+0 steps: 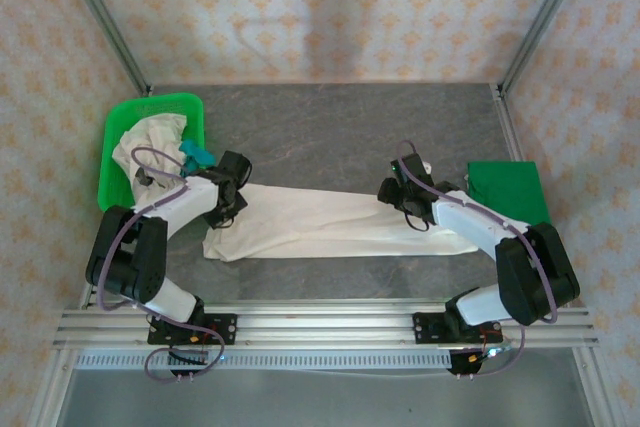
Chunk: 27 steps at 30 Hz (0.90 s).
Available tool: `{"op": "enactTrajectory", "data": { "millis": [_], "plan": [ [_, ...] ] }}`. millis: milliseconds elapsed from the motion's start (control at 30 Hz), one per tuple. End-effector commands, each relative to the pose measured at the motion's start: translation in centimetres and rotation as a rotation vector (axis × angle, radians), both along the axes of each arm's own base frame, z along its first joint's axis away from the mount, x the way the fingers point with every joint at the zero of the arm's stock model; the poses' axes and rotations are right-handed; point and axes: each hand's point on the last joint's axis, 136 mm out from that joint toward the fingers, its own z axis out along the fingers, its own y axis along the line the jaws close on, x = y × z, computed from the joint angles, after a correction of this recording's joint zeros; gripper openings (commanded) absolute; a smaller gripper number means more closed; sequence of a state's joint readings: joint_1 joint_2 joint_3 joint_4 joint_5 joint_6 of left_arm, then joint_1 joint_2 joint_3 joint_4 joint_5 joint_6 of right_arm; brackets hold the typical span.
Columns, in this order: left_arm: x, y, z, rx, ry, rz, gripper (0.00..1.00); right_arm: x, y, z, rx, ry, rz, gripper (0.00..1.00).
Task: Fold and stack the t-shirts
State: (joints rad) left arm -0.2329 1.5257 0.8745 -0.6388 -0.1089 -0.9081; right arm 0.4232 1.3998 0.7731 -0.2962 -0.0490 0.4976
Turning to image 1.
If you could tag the white t-shirt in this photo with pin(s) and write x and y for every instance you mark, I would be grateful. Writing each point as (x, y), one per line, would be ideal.
(320, 227)

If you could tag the green plastic basket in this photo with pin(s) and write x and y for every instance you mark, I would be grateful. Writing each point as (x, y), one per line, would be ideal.
(150, 104)

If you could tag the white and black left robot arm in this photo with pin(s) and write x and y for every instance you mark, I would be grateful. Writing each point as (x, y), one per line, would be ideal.
(190, 202)

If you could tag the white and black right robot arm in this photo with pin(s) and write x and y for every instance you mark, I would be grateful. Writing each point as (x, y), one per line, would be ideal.
(470, 222)

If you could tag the crumpled teal t-shirt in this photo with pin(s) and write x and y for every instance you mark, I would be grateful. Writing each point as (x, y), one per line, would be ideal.
(192, 149)

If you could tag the folded green t-shirt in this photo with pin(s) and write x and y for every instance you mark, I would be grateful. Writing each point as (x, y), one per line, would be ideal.
(505, 187)

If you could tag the crumpled cream t-shirt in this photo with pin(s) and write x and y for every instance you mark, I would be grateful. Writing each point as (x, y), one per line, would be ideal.
(150, 137)

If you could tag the aluminium mounting beam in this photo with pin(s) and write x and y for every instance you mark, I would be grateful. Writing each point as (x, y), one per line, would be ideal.
(325, 327)

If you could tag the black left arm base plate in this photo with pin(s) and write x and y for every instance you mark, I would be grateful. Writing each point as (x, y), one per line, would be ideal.
(227, 329)

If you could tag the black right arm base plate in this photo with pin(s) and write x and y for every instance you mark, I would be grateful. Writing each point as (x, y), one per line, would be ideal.
(425, 329)

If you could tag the aluminium table side rail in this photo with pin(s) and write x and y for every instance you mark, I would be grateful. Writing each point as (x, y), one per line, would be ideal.
(90, 299)
(510, 127)

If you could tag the aluminium frame post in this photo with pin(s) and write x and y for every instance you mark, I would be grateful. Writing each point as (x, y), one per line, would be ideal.
(545, 12)
(100, 12)

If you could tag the aluminium frame leg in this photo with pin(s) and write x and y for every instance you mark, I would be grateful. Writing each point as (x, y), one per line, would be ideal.
(57, 387)
(597, 387)

